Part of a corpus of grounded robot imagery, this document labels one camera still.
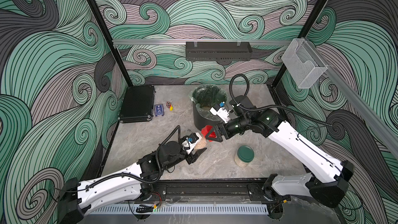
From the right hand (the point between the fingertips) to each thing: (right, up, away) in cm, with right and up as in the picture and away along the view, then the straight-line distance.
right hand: (209, 136), depth 63 cm
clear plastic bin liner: (0, +17, +29) cm, 34 cm away
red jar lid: (-2, +3, -1) cm, 4 cm away
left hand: (-3, -3, +6) cm, 8 cm away
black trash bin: (-3, +2, +29) cm, 30 cm away
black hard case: (-45, +12, +38) cm, 60 cm away
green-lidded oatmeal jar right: (+18, -12, +11) cm, 25 cm away
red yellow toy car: (-25, +11, +43) cm, 51 cm away
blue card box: (-31, +8, +40) cm, 51 cm away
